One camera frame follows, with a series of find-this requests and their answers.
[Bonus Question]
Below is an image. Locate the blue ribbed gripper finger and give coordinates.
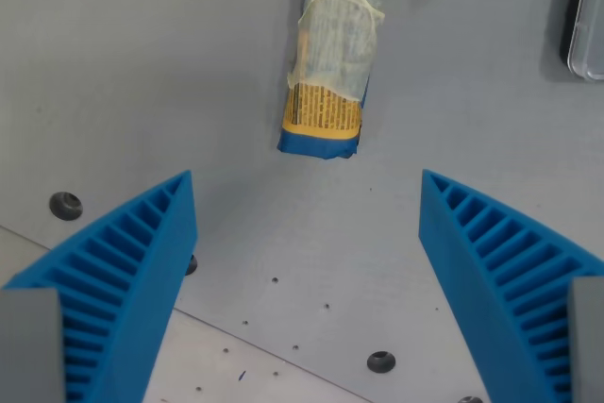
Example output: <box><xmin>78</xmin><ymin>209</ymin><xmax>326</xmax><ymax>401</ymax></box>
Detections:
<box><xmin>0</xmin><ymin>170</ymin><xmax>198</xmax><ymax>403</ymax></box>
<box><xmin>418</xmin><ymin>169</ymin><xmax>604</xmax><ymax>403</ymax></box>

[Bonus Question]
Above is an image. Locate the blue yellow taped box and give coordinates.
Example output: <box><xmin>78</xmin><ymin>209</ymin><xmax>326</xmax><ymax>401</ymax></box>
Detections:
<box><xmin>276</xmin><ymin>0</ymin><xmax>396</xmax><ymax>162</ymax></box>

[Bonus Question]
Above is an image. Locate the clear plastic box black rim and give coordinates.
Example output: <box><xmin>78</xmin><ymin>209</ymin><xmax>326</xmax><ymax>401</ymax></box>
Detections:
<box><xmin>559</xmin><ymin>0</ymin><xmax>604</xmax><ymax>82</ymax></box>

